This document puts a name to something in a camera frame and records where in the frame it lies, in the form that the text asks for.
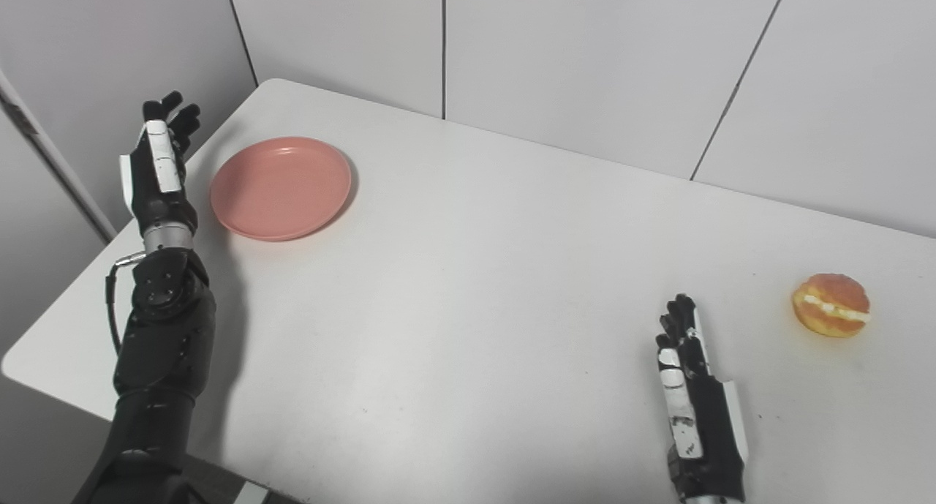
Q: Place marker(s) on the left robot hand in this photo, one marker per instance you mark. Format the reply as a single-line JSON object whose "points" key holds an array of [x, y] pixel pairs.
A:
{"points": [[157, 175]]}

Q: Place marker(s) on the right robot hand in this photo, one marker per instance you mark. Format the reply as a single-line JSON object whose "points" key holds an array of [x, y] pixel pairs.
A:
{"points": [[702, 423]]}

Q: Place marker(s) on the pink round plate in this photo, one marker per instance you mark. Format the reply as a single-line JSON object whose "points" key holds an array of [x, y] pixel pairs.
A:
{"points": [[281, 188]]}

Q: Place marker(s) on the cream puff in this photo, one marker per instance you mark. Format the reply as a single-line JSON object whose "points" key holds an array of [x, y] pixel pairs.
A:
{"points": [[831, 304]]}

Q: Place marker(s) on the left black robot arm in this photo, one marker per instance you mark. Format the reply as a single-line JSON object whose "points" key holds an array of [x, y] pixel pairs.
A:
{"points": [[157, 358]]}

